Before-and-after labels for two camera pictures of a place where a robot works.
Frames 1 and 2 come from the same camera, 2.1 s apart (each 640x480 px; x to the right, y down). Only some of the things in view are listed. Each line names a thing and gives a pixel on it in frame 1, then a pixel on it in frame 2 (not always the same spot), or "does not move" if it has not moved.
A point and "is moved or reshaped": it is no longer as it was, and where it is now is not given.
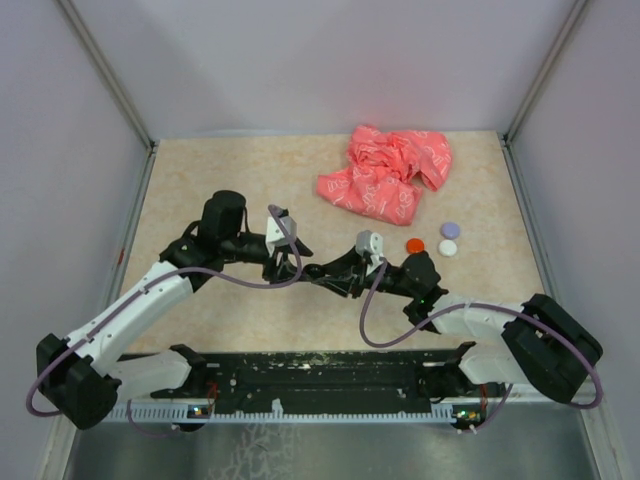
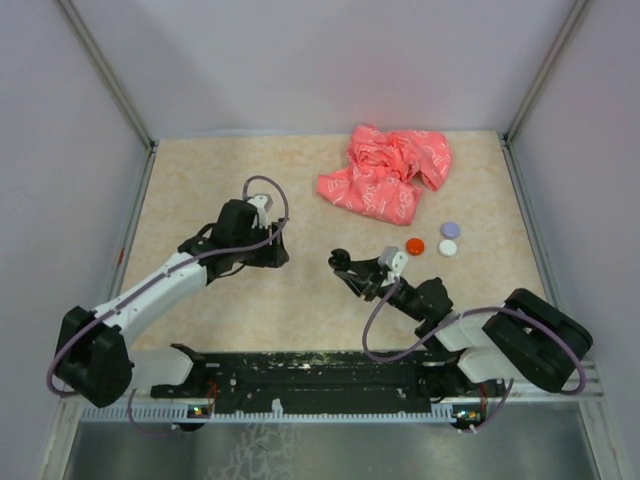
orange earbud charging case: x=415 y=245 does not move
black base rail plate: x=322 y=378 does not move
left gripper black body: x=271 y=266 -> x=266 y=255
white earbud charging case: x=448 y=248 does not move
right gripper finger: x=339 y=285 -> x=355 y=282
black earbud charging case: x=314 y=270 is moved or reshaped
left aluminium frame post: x=108 y=73 does not move
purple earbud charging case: x=450 y=230 does not move
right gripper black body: x=390 y=283 does not move
